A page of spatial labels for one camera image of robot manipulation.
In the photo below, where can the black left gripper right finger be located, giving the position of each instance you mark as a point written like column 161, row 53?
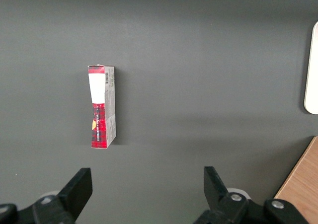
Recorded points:
column 216, row 186

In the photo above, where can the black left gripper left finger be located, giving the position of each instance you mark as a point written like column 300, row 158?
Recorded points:
column 74, row 189

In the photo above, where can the oak wooden drawer cabinet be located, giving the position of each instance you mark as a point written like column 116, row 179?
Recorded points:
column 301, row 186

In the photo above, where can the red plaid cardboard box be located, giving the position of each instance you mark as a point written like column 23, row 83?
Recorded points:
column 102, row 107

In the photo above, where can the cream rectangular plastic tray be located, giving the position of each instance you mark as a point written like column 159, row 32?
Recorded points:
column 312, row 72

